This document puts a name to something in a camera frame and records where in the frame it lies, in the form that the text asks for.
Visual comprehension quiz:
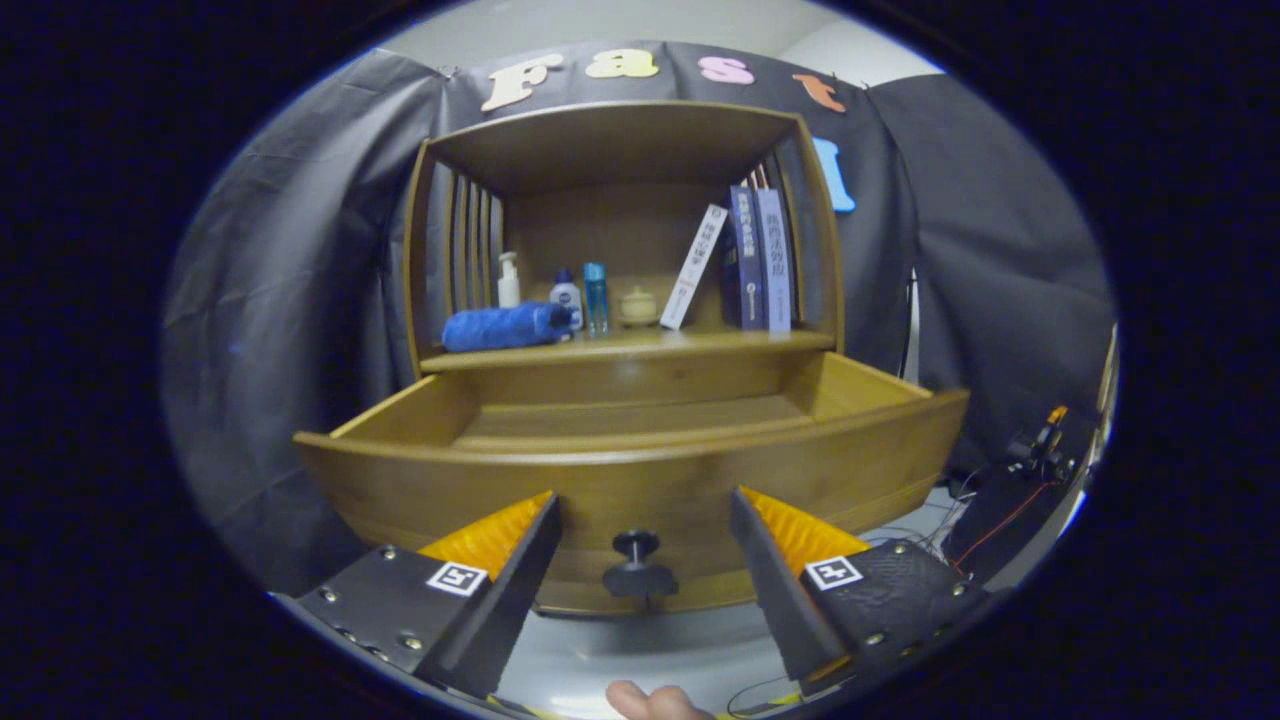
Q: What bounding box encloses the clear blue bottle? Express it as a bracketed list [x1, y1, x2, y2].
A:
[584, 262, 609, 336]

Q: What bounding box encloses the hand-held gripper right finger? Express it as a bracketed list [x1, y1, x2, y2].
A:
[729, 486, 991, 691]

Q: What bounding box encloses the black and orange device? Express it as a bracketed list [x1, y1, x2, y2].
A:
[1005, 405, 1081, 486]

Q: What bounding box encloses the dark blue book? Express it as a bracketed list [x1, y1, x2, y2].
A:
[722, 184, 766, 332]

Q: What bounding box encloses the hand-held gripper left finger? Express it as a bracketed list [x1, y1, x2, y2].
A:
[272, 490, 563, 699]

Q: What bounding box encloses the beige lidded tea cup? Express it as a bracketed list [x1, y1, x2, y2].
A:
[617, 287, 662, 328]

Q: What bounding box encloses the wooden drawer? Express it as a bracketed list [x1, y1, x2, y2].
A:
[293, 350, 971, 616]

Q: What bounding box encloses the blue folded towel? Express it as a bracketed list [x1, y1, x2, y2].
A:
[441, 302, 576, 353]

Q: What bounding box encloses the pale blue book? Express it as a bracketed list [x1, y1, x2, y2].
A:
[756, 188, 794, 334]

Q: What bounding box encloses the wooden countertop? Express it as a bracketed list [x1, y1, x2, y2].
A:
[420, 325, 837, 373]

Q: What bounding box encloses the wooden cabinet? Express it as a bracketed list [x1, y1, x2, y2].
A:
[403, 100, 846, 406]

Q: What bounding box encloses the black round drawer knob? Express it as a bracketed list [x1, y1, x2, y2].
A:
[602, 530, 679, 601]

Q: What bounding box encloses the white book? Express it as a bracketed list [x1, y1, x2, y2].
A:
[660, 204, 730, 331]

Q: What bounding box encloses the white bottle with blue cap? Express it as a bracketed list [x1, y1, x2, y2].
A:
[549, 268, 584, 331]

